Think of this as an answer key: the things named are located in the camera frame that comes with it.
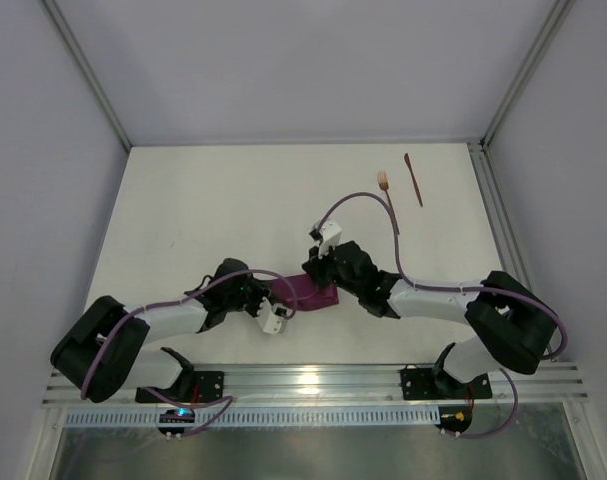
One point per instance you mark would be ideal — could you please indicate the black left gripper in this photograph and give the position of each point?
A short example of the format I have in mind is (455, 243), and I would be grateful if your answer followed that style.
(258, 299)

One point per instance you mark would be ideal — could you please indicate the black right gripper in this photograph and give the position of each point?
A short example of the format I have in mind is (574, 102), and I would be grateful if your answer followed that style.
(321, 267)

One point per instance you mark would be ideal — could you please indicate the purple satin napkin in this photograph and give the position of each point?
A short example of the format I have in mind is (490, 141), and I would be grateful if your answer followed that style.
(301, 290)

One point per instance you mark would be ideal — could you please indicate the copper fork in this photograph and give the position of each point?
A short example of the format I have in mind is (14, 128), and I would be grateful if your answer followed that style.
(384, 186)

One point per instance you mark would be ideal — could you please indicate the copper knife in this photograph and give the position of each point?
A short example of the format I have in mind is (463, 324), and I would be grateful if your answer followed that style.
(408, 162)

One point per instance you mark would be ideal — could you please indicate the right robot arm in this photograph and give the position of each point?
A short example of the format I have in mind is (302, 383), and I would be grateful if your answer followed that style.
(511, 331)

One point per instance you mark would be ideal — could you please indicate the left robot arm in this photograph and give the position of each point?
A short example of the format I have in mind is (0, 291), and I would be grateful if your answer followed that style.
(106, 351)

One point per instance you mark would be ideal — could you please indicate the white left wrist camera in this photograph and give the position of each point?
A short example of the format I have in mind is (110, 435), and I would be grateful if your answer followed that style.
(271, 318)

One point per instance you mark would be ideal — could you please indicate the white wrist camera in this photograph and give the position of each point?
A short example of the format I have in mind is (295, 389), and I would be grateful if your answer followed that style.
(326, 235)
(271, 318)

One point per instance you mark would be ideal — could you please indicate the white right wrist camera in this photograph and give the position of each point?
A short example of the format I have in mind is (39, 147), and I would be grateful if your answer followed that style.
(326, 235)

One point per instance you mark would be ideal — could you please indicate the aluminium front rail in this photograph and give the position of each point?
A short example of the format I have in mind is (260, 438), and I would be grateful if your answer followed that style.
(379, 384)

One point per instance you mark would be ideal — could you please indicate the aluminium rail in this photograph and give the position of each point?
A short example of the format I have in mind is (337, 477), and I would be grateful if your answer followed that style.
(379, 384)
(509, 254)

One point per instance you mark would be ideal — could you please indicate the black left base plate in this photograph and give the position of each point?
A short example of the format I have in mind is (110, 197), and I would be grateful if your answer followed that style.
(208, 387)

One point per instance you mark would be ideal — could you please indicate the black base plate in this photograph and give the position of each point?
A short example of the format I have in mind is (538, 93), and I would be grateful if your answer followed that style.
(428, 383)
(208, 387)

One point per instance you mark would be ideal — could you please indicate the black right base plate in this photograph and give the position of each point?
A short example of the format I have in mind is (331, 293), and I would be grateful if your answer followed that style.
(428, 383)

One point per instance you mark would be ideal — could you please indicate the slotted grey cable duct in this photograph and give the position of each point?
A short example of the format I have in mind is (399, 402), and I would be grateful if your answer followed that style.
(239, 417)

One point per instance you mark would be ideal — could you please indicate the aluminium right side rail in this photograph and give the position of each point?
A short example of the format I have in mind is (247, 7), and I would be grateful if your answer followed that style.
(509, 254)

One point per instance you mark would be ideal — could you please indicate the aluminium left corner post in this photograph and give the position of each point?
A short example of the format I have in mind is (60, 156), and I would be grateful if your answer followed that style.
(72, 45)

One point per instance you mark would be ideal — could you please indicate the aluminium corner post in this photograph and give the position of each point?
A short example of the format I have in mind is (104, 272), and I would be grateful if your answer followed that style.
(546, 33)
(72, 45)

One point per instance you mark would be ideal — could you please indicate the aluminium right corner post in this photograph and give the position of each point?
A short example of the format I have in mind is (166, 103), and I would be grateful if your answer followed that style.
(546, 33)

